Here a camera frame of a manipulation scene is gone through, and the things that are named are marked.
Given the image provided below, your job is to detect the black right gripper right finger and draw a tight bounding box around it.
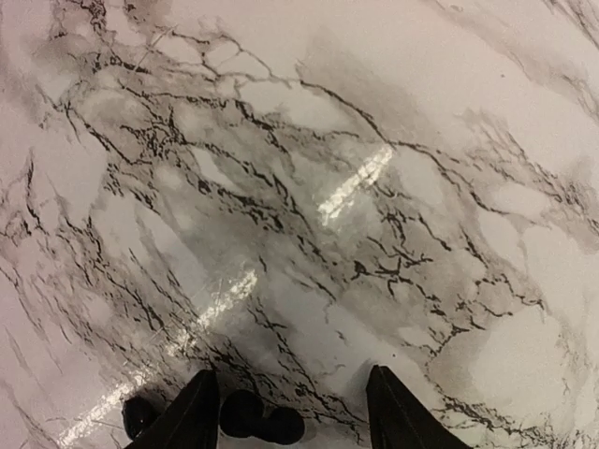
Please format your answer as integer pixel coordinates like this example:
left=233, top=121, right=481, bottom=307
left=366, top=365, right=468, bottom=449

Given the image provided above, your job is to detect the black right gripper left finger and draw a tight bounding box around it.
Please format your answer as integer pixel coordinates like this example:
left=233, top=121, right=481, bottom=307
left=124, top=369, right=220, bottom=449

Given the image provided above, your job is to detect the black earbud pair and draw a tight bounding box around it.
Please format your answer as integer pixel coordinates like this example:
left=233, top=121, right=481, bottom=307
left=123, top=389, right=305, bottom=448

